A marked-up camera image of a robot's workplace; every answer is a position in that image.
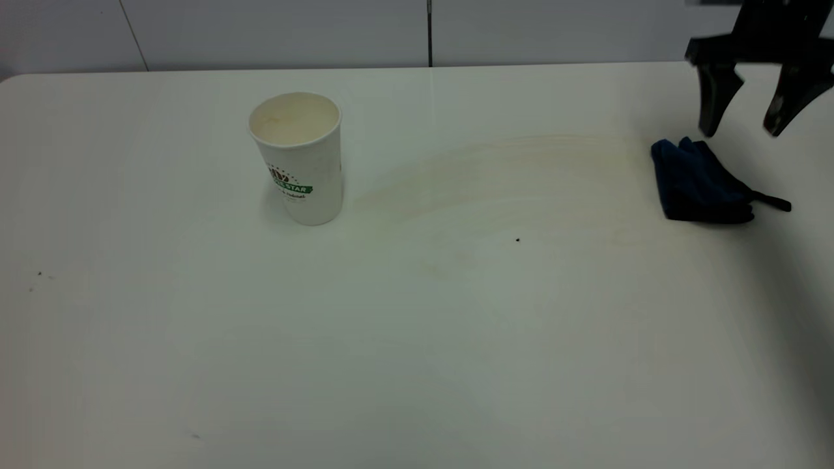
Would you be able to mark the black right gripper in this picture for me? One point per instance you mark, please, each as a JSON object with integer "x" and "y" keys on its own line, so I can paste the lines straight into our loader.
{"x": 775, "y": 32}

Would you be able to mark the dark blue cloth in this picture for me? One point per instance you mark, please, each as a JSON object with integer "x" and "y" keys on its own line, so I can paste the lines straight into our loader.
{"x": 690, "y": 182}

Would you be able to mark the white paper coffee cup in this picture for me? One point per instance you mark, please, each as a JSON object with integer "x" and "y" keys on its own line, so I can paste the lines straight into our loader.
{"x": 303, "y": 176}

